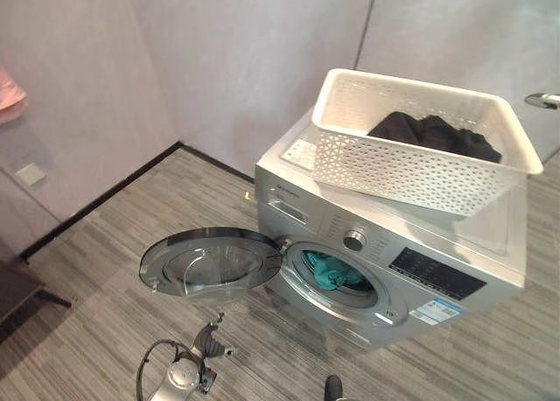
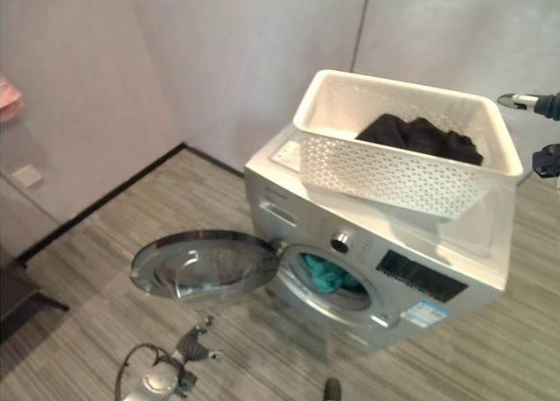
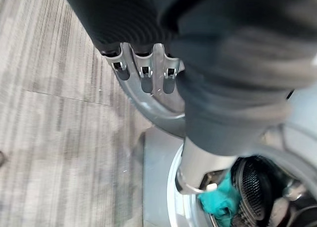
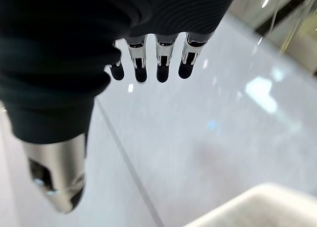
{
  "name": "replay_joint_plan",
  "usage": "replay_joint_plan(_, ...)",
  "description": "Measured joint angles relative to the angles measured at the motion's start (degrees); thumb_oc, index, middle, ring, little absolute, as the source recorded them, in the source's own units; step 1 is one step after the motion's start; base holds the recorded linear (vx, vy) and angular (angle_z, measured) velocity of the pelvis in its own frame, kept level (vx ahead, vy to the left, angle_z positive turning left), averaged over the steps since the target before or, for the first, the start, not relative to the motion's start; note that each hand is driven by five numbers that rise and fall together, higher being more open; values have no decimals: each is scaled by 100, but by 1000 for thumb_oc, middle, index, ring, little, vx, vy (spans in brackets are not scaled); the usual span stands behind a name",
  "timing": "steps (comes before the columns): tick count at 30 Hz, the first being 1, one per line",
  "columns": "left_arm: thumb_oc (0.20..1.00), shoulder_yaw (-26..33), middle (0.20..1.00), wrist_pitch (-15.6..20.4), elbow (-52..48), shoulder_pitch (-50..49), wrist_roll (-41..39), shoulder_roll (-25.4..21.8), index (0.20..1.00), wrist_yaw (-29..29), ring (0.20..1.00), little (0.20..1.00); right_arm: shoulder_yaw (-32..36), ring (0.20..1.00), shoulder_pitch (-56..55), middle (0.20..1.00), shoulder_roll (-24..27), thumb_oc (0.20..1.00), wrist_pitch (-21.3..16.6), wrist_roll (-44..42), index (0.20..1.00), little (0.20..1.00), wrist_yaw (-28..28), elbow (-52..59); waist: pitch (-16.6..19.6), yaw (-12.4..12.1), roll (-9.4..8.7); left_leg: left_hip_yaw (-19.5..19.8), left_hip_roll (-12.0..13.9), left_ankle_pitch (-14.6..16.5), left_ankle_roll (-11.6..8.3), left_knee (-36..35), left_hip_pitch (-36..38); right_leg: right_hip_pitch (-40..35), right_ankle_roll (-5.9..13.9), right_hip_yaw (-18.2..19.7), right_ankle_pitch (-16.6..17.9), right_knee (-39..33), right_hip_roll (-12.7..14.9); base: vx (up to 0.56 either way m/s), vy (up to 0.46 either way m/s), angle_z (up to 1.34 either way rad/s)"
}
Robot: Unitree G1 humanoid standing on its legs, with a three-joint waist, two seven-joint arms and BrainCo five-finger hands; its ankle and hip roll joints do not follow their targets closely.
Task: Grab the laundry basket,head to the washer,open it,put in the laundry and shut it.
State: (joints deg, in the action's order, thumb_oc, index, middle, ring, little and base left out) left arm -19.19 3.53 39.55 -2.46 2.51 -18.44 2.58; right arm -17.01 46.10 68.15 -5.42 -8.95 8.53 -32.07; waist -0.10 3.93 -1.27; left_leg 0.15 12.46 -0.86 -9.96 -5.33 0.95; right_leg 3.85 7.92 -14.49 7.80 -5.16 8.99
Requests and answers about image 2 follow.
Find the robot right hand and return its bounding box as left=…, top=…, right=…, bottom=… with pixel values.
left=497, top=91, right=560, bottom=180

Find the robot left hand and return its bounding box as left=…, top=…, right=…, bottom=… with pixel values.
left=173, top=315, right=224, bottom=369

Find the round glass washer door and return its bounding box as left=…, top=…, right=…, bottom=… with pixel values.
left=130, top=229, right=281, bottom=302

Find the black garment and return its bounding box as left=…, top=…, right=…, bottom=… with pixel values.
left=354, top=113, right=485, bottom=167

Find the teal garment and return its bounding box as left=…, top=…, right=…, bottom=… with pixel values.
left=300, top=252, right=361, bottom=295

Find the white perforated plastic laundry basket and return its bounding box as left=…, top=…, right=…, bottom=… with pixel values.
left=291, top=69, right=524, bottom=221

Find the washer detergent drawer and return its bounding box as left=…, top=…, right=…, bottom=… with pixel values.
left=258, top=198, right=302, bottom=226

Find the silver washer control knob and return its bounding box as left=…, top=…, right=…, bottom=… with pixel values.
left=330, top=230, right=353, bottom=252

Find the black washer display panel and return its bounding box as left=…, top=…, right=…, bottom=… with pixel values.
left=375, top=250, right=470, bottom=303

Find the dark robot foot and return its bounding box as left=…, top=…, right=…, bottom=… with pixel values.
left=323, top=377, right=343, bottom=401

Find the silver front-load washing machine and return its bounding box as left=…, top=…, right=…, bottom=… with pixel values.
left=242, top=124, right=520, bottom=355

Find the white dotted instruction sticker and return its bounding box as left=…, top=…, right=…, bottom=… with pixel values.
left=269, top=138, right=304, bottom=171

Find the blue white energy label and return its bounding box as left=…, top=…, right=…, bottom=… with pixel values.
left=400, top=300, right=451, bottom=332

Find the pink cloth item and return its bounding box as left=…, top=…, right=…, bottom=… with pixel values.
left=0, top=73, right=25, bottom=123

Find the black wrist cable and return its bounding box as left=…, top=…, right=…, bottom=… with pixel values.
left=114, top=342, right=177, bottom=398

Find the white wall socket plate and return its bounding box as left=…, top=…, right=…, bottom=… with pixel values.
left=11, top=163, right=46, bottom=190

